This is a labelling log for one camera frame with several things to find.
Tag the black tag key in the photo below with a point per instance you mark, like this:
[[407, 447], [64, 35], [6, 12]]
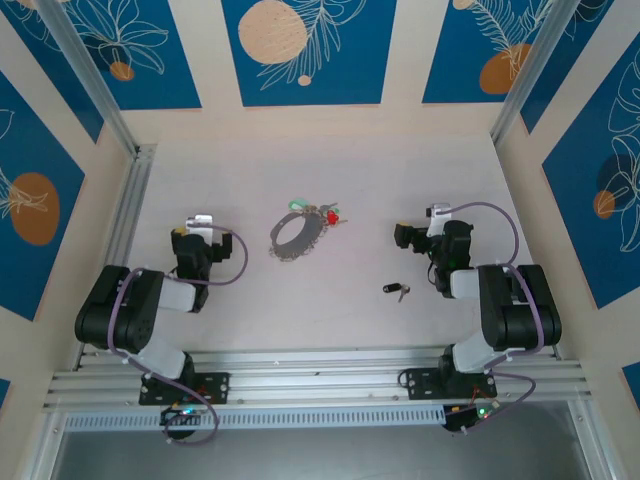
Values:
[[391, 288]]

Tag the red tag key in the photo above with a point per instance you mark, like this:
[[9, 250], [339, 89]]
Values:
[[331, 218]]

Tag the dark green tag key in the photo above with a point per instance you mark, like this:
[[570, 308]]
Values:
[[334, 205]]

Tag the metal key plate with rings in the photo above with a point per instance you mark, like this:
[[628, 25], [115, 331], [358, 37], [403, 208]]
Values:
[[312, 232]]

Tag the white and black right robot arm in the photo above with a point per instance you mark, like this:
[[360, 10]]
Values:
[[525, 310]]

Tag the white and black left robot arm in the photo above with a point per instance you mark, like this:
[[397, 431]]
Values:
[[120, 310]]

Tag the black controller board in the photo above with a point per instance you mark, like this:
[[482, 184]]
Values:
[[177, 415], [462, 417]]

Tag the blue panel with beige circle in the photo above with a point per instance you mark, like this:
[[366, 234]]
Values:
[[310, 75]]

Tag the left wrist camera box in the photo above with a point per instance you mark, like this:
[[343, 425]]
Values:
[[201, 224]]

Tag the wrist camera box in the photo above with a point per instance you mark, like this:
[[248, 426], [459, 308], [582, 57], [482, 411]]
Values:
[[201, 224], [439, 217]]

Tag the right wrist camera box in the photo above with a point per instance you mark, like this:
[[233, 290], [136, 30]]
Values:
[[439, 217]]

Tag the aluminium side rail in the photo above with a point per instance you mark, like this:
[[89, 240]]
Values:
[[135, 200]]

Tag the blue floral wall panel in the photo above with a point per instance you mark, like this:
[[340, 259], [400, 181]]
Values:
[[165, 60], [30, 150], [575, 200], [570, 50], [57, 65], [3, 392], [632, 380], [460, 50]]

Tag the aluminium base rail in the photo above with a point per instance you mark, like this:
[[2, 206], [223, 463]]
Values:
[[320, 380]]

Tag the aluminium frame post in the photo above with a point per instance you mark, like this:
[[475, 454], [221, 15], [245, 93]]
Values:
[[90, 75], [596, 460], [530, 70], [37, 460]]

